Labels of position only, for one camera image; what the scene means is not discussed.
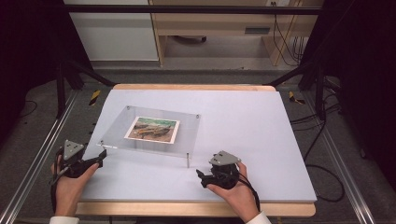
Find person's left hand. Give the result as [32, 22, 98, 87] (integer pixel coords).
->
[50, 148, 100, 218]

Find long black floor cable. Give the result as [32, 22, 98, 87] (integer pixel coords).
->
[290, 77, 347, 203]

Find left gripper black strap cable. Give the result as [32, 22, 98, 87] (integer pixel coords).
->
[49, 147, 68, 215]

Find grey drawer handle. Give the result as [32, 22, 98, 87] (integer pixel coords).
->
[244, 26, 272, 35]

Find light wooden desk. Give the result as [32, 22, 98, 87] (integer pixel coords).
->
[148, 0, 325, 67]

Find person's white sleeve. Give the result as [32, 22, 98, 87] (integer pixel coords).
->
[49, 216, 80, 224]
[245, 210, 273, 224]

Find person's right white sleeve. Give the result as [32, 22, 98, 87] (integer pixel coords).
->
[245, 210, 273, 224]

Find aluminium floor rail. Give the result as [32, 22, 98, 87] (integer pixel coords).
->
[0, 89, 79, 224]
[302, 91, 376, 224]

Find hanging black desk cables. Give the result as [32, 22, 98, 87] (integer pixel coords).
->
[271, 1, 305, 67]

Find white table board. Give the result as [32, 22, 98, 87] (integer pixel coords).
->
[76, 83, 318, 218]
[79, 89, 318, 203]

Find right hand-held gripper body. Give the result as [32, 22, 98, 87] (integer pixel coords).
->
[207, 150, 243, 190]

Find landscape photo print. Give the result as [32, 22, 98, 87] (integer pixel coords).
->
[123, 116, 181, 145]

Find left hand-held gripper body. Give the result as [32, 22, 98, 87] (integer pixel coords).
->
[55, 139, 94, 180]

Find white cabinet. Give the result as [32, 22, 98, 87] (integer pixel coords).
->
[63, 0, 160, 63]

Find person's right hand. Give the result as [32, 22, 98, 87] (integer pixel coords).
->
[206, 161, 262, 224]

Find black curtain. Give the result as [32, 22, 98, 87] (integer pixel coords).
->
[0, 0, 93, 147]
[300, 0, 396, 190]

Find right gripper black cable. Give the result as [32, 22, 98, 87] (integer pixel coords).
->
[236, 163, 262, 213]

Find yellow black tape piece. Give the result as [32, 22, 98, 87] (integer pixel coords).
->
[88, 90, 102, 107]
[288, 91, 306, 105]

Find thin black floor cable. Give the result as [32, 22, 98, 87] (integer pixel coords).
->
[18, 99, 38, 119]

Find black horizontal frame bar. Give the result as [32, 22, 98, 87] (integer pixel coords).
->
[62, 4, 323, 16]

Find black metal stand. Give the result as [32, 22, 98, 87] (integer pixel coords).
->
[55, 60, 117, 119]
[264, 60, 327, 121]

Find clear acrylic photo frame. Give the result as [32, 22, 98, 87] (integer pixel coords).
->
[96, 105, 202, 169]

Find person's left white sleeve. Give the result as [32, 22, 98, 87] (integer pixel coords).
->
[49, 216, 80, 224]

